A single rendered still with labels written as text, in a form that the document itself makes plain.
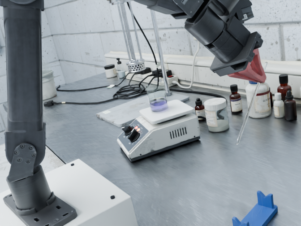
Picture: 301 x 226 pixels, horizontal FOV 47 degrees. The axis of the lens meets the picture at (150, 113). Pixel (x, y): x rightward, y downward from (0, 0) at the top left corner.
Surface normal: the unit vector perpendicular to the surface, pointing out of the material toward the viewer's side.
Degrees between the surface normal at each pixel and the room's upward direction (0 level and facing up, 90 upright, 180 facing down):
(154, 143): 90
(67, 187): 3
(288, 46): 90
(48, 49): 90
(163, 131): 90
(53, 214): 3
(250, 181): 0
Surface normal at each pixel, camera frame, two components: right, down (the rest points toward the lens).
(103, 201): -0.23, -0.93
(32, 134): 0.27, 0.22
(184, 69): -0.84, 0.33
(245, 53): -0.74, -0.54
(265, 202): -0.68, 0.36
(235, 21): 0.53, -0.11
